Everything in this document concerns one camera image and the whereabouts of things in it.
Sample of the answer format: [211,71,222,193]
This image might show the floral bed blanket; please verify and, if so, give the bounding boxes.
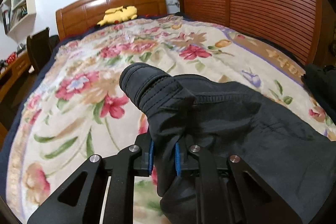
[2,15,335,222]

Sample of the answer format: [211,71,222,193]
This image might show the dark wooden chair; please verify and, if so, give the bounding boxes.
[26,27,60,74]

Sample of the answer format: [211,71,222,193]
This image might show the folded black clothes stack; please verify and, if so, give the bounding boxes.
[302,64,335,119]

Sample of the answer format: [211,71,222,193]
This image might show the red basket on desk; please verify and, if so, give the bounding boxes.
[6,52,17,65]

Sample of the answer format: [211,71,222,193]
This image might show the wooden desk with cabinets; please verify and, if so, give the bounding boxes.
[0,50,31,101]

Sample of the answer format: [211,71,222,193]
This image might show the yellow Pikachu plush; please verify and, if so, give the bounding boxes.
[97,6,137,26]

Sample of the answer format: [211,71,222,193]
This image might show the wooden headboard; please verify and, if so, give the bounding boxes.
[55,0,167,40]

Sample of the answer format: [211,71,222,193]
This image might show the white wall shelf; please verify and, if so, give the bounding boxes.
[1,0,36,36]

